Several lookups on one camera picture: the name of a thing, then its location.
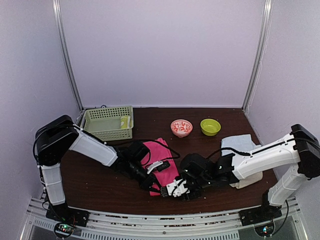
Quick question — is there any aluminium frame post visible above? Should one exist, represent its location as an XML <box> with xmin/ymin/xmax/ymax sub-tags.
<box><xmin>241</xmin><ymin>0</ymin><xmax>273</xmax><ymax>113</ymax></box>
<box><xmin>52</xmin><ymin>0</ymin><xmax>84</xmax><ymax>111</ymax></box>

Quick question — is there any green perforated plastic basket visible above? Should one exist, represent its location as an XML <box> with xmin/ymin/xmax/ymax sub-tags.
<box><xmin>80</xmin><ymin>105</ymin><xmax>134</xmax><ymax>142</ymax></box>

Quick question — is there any lime green bowl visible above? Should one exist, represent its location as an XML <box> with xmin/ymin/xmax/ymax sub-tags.
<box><xmin>200</xmin><ymin>118</ymin><xmax>222</xmax><ymax>137</ymax></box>

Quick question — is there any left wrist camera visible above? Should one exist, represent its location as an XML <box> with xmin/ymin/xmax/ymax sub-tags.
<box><xmin>146</xmin><ymin>160</ymin><xmax>171</xmax><ymax>175</ymax></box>

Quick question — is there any cream white towel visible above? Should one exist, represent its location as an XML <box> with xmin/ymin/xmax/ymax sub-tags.
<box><xmin>229</xmin><ymin>171</ymin><xmax>263</xmax><ymax>189</ymax></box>

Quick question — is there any light blue towel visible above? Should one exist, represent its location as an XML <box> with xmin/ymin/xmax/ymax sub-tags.
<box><xmin>221</xmin><ymin>134</ymin><xmax>262</xmax><ymax>152</ymax></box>

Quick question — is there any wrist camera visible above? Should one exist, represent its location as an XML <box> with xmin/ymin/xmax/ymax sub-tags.
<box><xmin>160</xmin><ymin>178</ymin><xmax>190</xmax><ymax>198</ymax></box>
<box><xmin>146</xmin><ymin>160</ymin><xmax>171</xmax><ymax>175</ymax></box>

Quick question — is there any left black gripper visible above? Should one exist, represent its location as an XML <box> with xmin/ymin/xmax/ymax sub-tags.
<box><xmin>126</xmin><ymin>159</ymin><xmax>164</xmax><ymax>194</ymax></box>

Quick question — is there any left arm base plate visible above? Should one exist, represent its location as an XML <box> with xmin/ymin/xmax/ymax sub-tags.
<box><xmin>45</xmin><ymin>206</ymin><xmax>90</xmax><ymax>239</ymax></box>

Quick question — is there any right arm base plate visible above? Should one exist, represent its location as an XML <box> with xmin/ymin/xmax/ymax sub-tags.
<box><xmin>238</xmin><ymin>206</ymin><xmax>282</xmax><ymax>238</ymax></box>

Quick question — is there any pink towel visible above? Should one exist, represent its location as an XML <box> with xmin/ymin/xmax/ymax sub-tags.
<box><xmin>140</xmin><ymin>137</ymin><xmax>179</xmax><ymax>187</ymax></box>

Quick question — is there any left aluminium frame post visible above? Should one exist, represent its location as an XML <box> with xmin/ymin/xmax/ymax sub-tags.
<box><xmin>52</xmin><ymin>0</ymin><xmax>84</xmax><ymax>111</ymax></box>

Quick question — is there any green lemon pattern towel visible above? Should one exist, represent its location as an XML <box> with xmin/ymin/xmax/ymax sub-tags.
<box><xmin>120</xmin><ymin>115</ymin><xmax>132</xmax><ymax>129</ymax></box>

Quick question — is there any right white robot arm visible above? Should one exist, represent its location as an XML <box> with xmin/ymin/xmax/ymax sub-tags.
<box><xmin>179</xmin><ymin>124</ymin><xmax>320</xmax><ymax>221</ymax></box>

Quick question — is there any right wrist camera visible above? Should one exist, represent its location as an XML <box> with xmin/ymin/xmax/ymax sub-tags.
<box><xmin>160</xmin><ymin>178</ymin><xmax>190</xmax><ymax>198</ymax></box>

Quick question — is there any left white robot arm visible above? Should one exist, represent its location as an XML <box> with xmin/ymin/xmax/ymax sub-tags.
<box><xmin>32</xmin><ymin>115</ymin><xmax>160</xmax><ymax>222</ymax></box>

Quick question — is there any red white patterned bowl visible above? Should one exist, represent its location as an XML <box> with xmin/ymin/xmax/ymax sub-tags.
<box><xmin>170</xmin><ymin>119</ymin><xmax>193</xmax><ymax>138</ymax></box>

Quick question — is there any right aluminium frame post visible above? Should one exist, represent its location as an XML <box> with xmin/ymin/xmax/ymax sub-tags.
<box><xmin>241</xmin><ymin>0</ymin><xmax>273</xmax><ymax>113</ymax></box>

